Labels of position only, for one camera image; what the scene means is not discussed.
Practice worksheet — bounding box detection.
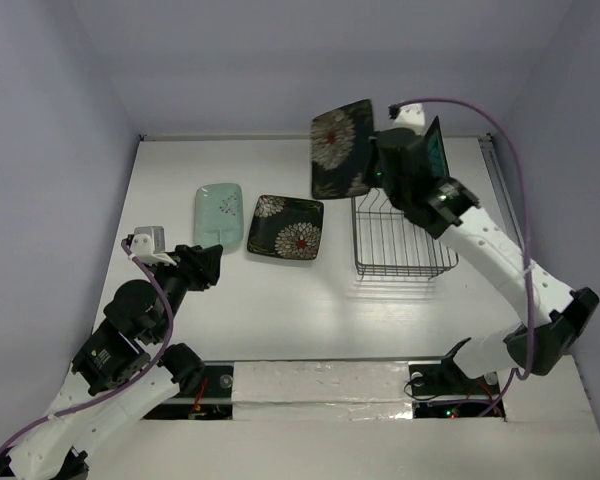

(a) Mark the right side metal rail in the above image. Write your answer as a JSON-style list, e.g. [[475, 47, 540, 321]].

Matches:
[[479, 133, 561, 354]]

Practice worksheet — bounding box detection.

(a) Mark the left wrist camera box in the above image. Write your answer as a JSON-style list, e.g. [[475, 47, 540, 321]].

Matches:
[[129, 226, 170, 265]]

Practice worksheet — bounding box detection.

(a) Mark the light green rectangular plate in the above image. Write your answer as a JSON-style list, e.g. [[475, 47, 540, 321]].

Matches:
[[193, 183, 244, 251]]

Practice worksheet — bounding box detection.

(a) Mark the black floral square plate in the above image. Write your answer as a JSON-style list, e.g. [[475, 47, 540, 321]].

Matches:
[[246, 194, 324, 261]]

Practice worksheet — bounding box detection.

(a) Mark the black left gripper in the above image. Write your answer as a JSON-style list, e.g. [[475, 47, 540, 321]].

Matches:
[[149, 242, 224, 340]]

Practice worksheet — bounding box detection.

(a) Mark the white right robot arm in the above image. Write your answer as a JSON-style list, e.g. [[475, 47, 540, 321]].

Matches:
[[365, 128, 600, 394]]

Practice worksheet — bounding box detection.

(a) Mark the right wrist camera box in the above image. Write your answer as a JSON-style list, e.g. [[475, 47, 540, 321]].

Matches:
[[389, 103, 427, 135]]

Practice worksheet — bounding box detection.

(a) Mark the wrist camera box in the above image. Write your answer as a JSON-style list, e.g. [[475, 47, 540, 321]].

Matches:
[[389, 103, 427, 135], [129, 226, 170, 265]]

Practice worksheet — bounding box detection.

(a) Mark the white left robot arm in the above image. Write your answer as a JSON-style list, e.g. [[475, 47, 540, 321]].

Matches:
[[0, 234, 223, 479]]

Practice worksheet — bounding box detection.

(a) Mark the dark green patterned plate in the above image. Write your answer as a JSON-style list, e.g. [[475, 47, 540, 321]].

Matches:
[[424, 116, 449, 178]]

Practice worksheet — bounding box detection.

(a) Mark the grey wire dish rack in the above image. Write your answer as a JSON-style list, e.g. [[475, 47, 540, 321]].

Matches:
[[351, 189, 459, 279]]

